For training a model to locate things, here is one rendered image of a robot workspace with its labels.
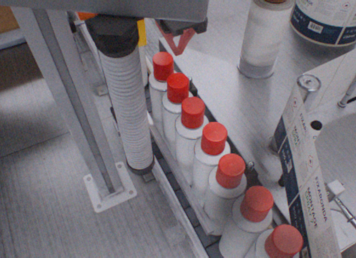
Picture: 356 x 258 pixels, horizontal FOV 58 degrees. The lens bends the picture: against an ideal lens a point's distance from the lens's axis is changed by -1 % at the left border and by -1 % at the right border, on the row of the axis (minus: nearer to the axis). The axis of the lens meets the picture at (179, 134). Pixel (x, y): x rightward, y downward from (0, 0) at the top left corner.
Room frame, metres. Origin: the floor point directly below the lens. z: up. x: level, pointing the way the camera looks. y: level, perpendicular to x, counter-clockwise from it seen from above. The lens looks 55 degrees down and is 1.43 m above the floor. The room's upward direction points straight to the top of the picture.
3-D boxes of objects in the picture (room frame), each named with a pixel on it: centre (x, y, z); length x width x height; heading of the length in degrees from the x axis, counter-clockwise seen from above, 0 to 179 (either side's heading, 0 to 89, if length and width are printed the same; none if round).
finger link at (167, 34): (0.49, 0.01, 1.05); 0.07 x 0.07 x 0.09; 26
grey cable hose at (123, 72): (0.20, 0.05, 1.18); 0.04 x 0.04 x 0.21
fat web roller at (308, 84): (0.35, -0.20, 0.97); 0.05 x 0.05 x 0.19
